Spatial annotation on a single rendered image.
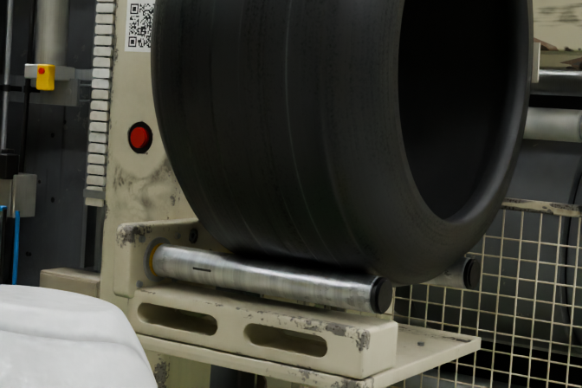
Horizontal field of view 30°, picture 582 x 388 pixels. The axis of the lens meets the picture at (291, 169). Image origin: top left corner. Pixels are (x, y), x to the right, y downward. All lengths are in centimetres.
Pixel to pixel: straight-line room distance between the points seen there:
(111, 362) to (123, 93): 106
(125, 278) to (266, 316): 22
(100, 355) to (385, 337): 79
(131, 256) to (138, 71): 29
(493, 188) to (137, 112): 51
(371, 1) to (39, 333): 71
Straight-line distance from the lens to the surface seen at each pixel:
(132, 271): 145
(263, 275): 136
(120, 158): 160
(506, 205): 173
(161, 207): 155
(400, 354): 145
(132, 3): 160
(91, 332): 57
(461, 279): 154
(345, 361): 129
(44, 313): 56
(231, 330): 137
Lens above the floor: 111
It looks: 3 degrees down
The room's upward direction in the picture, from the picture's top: 4 degrees clockwise
